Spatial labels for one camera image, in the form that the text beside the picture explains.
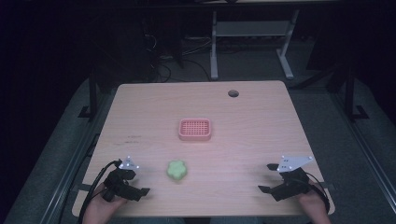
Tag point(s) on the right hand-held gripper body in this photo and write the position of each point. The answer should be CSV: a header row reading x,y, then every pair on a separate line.
x,y
294,183

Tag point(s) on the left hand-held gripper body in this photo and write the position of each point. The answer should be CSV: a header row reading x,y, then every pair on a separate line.
x,y
116,186

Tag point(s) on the green flower-shaped soap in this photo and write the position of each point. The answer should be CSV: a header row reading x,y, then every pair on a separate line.
x,y
176,170

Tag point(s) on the pink soap dish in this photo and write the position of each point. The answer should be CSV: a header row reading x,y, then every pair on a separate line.
x,y
195,129

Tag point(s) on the person's left hand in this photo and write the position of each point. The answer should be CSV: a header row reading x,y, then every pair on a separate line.
x,y
99,208

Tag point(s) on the person's right hand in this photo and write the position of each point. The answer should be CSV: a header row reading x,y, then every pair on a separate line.
x,y
316,205

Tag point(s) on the grey table grommet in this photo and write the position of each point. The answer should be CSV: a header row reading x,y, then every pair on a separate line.
x,y
233,93

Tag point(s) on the black metal stand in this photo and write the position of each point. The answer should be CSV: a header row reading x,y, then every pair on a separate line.
x,y
92,93
349,93

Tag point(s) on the grey table bracket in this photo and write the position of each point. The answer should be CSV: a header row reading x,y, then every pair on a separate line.
x,y
331,186

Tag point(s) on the aluminium floor rail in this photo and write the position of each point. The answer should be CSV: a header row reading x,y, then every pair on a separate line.
x,y
364,146
73,161

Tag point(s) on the white metal table frame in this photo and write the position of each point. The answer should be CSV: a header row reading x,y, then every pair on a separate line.
x,y
249,28

